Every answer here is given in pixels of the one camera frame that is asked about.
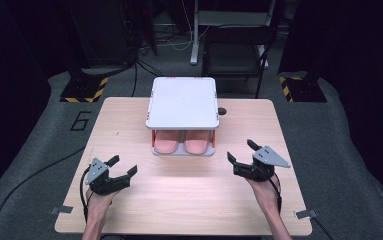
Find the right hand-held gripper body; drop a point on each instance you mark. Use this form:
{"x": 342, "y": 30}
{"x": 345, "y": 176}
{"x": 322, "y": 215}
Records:
{"x": 259, "y": 170}

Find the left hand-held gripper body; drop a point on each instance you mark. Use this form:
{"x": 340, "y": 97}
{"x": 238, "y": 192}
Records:
{"x": 107, "y": 185}

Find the pink slipper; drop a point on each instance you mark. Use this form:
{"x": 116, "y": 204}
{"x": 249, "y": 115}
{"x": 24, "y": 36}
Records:
{"x": 197, "y": 143}
{"x": 166, "y": 143}

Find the grey shoe rack orange supports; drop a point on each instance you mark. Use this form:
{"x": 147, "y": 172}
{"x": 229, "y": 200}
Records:
{"x": 182, "y": 103}

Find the person's left hand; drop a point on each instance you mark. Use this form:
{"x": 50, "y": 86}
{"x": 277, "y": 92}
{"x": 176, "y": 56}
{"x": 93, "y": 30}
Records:
{"x": 99, "y": 203}

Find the person's right hand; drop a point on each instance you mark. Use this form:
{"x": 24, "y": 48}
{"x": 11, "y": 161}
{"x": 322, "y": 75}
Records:
{"x": 267, "y": 195}

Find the black round table grommet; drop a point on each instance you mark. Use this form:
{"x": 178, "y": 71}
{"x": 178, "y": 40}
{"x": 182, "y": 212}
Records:
{"x": 222, "y": 111}

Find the grey tape piece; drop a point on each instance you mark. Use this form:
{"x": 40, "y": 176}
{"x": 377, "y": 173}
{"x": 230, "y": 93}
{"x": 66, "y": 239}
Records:
{"x": 62, "y": 210}
{"x": 305, "y": 214}

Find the black stand with striped base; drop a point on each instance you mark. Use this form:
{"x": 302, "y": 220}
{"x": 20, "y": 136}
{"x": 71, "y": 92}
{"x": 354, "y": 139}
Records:
{"x": 307, "y": 90}
{"x": 82, "y": 90}

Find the black chair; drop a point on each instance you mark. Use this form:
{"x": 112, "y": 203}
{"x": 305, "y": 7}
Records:
{"x": 232, "y": 56}

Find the white metal desk frame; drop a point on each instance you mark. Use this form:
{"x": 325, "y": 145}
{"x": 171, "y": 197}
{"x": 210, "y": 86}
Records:
{"x": 194, "y": 40}

